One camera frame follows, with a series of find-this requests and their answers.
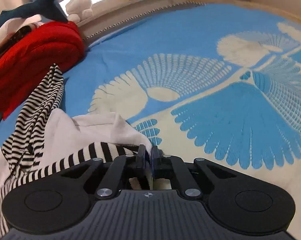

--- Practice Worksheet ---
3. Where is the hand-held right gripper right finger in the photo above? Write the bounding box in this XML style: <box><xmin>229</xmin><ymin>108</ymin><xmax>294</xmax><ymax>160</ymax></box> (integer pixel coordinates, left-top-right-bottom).
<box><xmin>150</xmin><ymin>145</ymin><xmax>238</xmax><ymax>198</ymax></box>

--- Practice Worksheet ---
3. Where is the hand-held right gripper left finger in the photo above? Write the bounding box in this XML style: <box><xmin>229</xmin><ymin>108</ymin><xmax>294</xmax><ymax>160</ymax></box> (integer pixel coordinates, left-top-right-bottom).
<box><xmin>57</xmin><ymin>144</ymin><xmax>148</xmax><ymax>198</ymax></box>

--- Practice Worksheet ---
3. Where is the black white striped hoodie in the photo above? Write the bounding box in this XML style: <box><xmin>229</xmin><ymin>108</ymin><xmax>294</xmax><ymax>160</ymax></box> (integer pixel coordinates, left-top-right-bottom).
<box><xmin>0</xmin><ymin>63</ymin><xmax>172</xmax><ymax>233</ymax></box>

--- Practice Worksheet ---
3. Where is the blue printed bed blanket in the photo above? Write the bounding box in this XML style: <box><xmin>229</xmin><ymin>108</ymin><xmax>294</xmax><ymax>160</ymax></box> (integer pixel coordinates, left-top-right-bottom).
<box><xmin>0</xmin><ymin>1</ymin><xmax>301</xmax><ymax>198</ymax></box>

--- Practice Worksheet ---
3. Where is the red folded blanket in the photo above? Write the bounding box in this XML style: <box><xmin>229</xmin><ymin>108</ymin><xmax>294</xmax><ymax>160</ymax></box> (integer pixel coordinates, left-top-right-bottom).
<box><xmin>0</xmin><ymin>21</ymin><xmax>85</xmax><ymax>119</ymax></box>

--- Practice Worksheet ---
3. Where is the white plush toy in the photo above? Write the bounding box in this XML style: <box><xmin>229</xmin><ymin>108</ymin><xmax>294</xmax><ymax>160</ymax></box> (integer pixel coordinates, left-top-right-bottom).
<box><xmin>65</xmin><ymin>0</ymin><xmax>94</xmax><ymax>23</ymax></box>

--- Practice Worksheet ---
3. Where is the dark blue shark plush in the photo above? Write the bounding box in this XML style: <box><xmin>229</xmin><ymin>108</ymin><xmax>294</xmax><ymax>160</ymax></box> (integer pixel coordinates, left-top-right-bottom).
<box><xmin>0</xmin><ymin>0</ymin><xmax>68</xmax><ymax>38</ymax></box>

